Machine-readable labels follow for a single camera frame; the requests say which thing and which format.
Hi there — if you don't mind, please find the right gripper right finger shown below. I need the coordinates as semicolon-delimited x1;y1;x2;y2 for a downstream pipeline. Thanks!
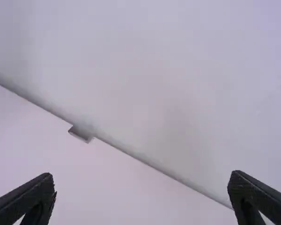
227;170;281;225

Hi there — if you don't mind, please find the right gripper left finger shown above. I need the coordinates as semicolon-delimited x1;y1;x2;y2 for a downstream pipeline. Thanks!
0;172;58;225

